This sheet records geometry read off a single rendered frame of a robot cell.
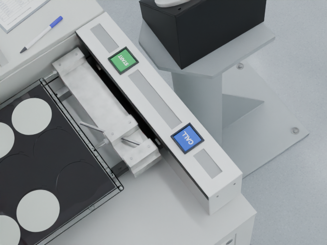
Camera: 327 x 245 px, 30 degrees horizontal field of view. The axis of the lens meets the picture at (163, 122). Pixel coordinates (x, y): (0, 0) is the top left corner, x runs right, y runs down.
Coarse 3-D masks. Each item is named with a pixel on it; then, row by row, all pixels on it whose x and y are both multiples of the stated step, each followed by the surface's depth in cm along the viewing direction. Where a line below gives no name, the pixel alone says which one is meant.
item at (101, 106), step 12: (72, 72) 157; (84, 72) 157; (72, 84) 156; (84, 84) 156; (96, 84) 155; (84, 96) 154; (96, 96) 154; (108, 96) 153; (84, 108) 153; (96, 108) 152; (108, 108) 152; (120, 108) 152; (96, 120) 151; (108, 120) 151; (120, 120) 150; (120, 144) 148; (132, 144) 147; (120, 156) 146; (156, 156) 146; (144, 168) 146
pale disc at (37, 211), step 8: (32, 192) 142; (40, 192) 142; (48, 192) 142; (24, 200) 142; (32, 200) 141; (40, 200) 141; (48, 200) 141; (56, 200) 141; (24, 208) 141; (32, 208) 141; (40, 208) 140; (48, 208) 140; (56, 208) 140; (24, 216) 140; (32, 216) 140; (40, 216) 140; (48, 216) 139; (56, 216) 139; (24, 224) 139; (32, 224) 139; (40, 224) 139; (48, 224) 139
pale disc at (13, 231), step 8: (0, 216) 140; (0, 224) 140; (8, 224) 140; (16, 224) 139; (0, 232) 139; (8, 232) 139; (16, 232) 139; (0, 240) 138; (8, 240) 138; (16, 240) 138
